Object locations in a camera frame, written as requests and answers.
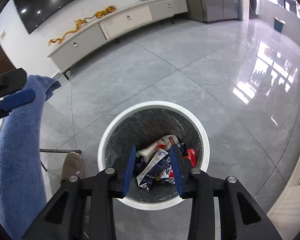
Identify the bright red snack wrapper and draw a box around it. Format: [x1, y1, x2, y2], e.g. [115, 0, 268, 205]
[183, 148, 197, 167]

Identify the white milk carton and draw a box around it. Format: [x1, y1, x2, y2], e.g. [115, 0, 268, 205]
[136, 149, 171, 190]

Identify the red white paper bag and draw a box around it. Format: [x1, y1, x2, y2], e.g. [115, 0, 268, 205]
[136, 134, 179, 163]

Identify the white rimmed trash bin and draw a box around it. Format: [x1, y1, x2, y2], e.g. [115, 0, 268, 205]
[97, 101, 210, 211]

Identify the blue fuzzy table cloth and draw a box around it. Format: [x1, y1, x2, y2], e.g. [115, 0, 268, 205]
[0, 75, 61, 239]

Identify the golden dragon figurine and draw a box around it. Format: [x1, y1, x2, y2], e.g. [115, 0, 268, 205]
[47, 18, 87, 46]

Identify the golden tiger figurine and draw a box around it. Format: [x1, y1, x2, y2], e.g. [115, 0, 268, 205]
[94, 5, 117, 18]

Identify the white grey TV cabinet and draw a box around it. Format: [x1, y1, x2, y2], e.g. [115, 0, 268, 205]
[47, 0, 189, 74]

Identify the small teal bin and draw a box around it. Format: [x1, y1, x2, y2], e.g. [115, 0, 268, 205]
[274, 17, 286, 33]

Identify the washing machine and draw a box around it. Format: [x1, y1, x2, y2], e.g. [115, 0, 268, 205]
[249, 0, 260, 18]

